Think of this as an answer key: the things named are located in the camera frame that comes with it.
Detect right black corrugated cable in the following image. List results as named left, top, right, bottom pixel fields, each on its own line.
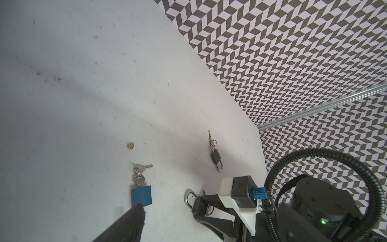
left=262, top=147, right=385, bottom=242

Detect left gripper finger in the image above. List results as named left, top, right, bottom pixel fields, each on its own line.
left=93, top=203, right=145, bottom=242

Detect black padlock top with keys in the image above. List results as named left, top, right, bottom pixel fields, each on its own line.
left=208, top=130, right=223, bottom=172

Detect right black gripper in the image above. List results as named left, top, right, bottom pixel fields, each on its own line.
left=193, top=194, right=284, bottom=242

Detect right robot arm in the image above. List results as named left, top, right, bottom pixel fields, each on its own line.
left=185, top=175, right=365, bottom=242

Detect blue padlock with keys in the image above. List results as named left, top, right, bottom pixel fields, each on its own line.
left=131, top=164, right=153, bottom=207

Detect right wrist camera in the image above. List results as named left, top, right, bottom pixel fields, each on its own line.
left=218, top=175, right=269, bottom=236

